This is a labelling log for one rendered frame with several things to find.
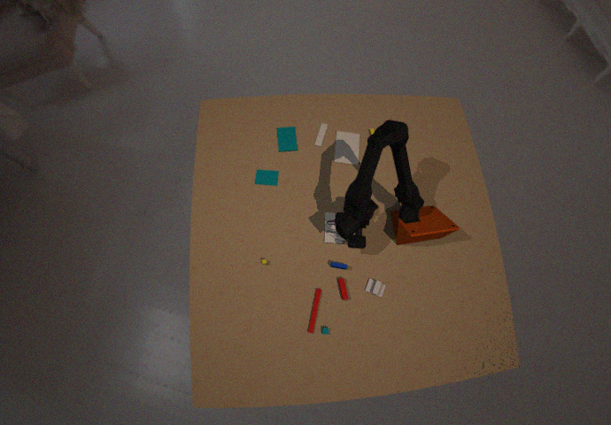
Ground teal flat rectangular plate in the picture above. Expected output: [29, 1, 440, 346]
[277, 127, 298, 152]

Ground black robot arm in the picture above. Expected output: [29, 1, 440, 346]
[335, 120, 424, 240]

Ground teal flat rectangular block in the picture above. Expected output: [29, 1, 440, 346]
[255, 170, 279, 186]

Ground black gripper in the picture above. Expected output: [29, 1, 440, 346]
[348, 205, 369, 249]

